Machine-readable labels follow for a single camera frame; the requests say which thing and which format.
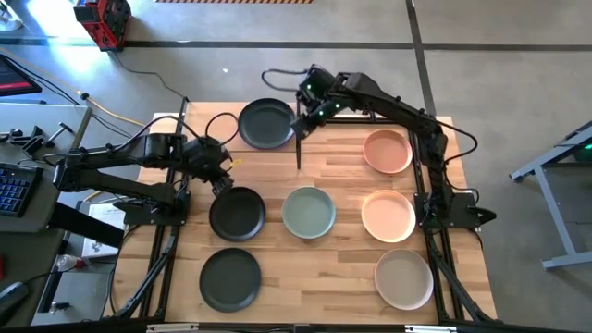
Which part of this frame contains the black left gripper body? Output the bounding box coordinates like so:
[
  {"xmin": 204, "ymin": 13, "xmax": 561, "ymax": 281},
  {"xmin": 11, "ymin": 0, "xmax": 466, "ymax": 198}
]
[{"xmin": 184, "ymin": 137, "xmax": 235, "ymax": 182}]

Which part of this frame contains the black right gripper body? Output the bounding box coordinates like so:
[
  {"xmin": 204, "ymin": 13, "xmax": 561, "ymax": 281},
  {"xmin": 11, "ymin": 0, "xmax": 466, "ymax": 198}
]
[{"xmin": 302, "ymin": 99, "xmax": 346, "ymax": 133}]

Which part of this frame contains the dark charcoal plate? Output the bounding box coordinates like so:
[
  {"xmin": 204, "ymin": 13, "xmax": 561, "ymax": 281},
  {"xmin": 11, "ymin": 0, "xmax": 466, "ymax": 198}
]
[
  {"xmin": 199, "ymin": 247, "xmax": 263, "ymax": 314},
  {"xmin": 208, "ymin": 186, "xmax": 267, "ymax": 243},
  {"xmin": 237, "ymin": 97, "xmax": 297, "ymax": 151}
]

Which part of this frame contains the terracotta pink plate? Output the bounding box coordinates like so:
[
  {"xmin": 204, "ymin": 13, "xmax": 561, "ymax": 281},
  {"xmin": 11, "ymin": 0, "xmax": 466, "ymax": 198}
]
[{"xmin": 362, "ymin": 129, "xmax": 413, "ymax": 176}]

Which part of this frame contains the sage green plate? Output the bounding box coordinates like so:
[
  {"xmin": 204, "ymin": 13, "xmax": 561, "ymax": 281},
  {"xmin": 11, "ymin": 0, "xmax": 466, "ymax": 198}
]
[{"xmin": 281, "ymin": 186, "xmax": 337, "ymax": 241}]

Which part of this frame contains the pale peach plate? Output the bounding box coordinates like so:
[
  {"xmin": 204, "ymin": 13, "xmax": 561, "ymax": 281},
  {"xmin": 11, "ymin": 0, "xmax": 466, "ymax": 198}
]
[{"xmin": 361, "ymin": 189, "xmax": 417, "ymax": 244}]

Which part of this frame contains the beige plate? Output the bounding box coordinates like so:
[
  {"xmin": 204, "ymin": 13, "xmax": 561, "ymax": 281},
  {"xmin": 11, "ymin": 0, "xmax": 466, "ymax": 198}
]
[{"xmin": 373, "ymin": 248, "xmax": 435, "ymax": 312}]

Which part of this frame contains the white printed box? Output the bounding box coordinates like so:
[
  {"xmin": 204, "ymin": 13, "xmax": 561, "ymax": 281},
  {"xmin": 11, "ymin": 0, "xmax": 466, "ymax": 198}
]
[{"xmin": 81, "ymin": 203, "xmax": 126, "ymax": 259}]

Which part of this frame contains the black bar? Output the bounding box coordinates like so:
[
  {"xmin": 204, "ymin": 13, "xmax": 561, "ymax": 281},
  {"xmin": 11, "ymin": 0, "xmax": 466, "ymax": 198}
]
[{"xmin": 48, "ymin": 202, "xmax": 126, "ymax": 249}]

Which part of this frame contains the grey desk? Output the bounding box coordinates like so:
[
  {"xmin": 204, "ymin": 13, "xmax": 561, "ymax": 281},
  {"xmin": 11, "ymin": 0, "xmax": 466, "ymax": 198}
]
[{"xmin": 0, "ymin": 102, "xmax": 93, "ymax": 235}]

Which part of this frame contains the clear bottle red cap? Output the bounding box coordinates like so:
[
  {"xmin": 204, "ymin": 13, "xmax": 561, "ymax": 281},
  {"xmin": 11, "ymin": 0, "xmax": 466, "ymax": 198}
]
[{"xmin": 55, "ymin": 253, "xmax": 89, "ymax": 274}]

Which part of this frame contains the black desk clamp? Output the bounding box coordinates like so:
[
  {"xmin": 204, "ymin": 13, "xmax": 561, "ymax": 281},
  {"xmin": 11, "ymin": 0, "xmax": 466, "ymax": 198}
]
[{"xmin": 0, "ymin": 120, "xmax": 75, "ymax": 156}]

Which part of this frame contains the black backlit keyboard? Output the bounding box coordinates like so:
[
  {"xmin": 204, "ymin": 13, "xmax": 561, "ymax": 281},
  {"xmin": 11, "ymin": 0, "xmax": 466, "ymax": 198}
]
[{"xmin": 0, "ymin": 162, "xmax": 45, "ymax": 218}]

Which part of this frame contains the black monitor red stripe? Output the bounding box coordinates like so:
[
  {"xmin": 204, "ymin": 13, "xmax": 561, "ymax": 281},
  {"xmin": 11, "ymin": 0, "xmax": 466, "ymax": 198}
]
[{"xmin": 0, "ymin": 54, "xmax": 43, "ymax": 97}]

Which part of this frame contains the black computer mouse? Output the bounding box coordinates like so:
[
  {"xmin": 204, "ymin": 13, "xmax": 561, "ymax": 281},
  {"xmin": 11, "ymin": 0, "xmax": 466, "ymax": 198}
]
[{"xmin": 0, "ymin": 281, "xmax": 30, "ymax": 320}]

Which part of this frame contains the person's shoe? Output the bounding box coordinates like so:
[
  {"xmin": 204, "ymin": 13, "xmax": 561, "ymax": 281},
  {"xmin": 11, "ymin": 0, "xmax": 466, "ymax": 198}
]
[{"xmin": 0, "ymin": 2, "xmax": 22, "ymax": 31}]

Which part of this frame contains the black device green light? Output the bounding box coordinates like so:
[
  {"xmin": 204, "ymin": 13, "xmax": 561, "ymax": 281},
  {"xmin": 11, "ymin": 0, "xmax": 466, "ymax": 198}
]
[{"xmin": 571, "ymin": 141, "xmax": 592, "ymax": 163}]

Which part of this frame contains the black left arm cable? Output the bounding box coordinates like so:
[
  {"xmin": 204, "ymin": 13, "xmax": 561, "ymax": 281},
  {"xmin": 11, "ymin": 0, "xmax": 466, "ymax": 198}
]
[{"xmin": 90, "ymin": 112, "xmax": 241, "ymax": 154}]

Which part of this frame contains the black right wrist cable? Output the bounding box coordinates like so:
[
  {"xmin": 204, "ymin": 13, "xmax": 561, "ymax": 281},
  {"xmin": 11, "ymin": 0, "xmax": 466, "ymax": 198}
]
[{"xmin": 261, "ymin": 68, "xmax": 310, "ymax": 93}]

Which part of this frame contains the yellow floor cable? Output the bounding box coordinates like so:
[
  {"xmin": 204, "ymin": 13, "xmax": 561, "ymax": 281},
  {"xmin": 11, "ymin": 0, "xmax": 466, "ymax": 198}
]
[{"xmin": 0, "ymin": 45, "xmax": 149, "ymax": 129}]

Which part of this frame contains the black floor cable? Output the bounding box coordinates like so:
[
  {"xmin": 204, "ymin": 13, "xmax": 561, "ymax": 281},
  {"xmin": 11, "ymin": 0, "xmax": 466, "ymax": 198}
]
[{"xmin": 110, "ymin": 49, "xmax": 191, "ymax": 101}]

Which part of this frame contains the black aluminium rig frame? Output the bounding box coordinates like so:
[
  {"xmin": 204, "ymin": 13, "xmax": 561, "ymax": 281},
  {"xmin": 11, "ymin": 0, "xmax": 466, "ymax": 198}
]
[{"xmin": 0, "ymin": 95, "xmax": 592, "ymax": 333}]

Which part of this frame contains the black right elbow cable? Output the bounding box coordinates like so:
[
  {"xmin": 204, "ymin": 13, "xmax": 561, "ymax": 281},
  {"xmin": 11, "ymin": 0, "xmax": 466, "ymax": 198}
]
[{"xmin": 443, "ymin": 122, "xmax": 480, "ymax": 191}]

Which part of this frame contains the grey metal table frame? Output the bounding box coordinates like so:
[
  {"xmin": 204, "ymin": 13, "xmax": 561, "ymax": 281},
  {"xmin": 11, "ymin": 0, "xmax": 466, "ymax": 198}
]
[{"xmin": 508, "ymin": 120, "xmax": 592, "ymax": 272}]

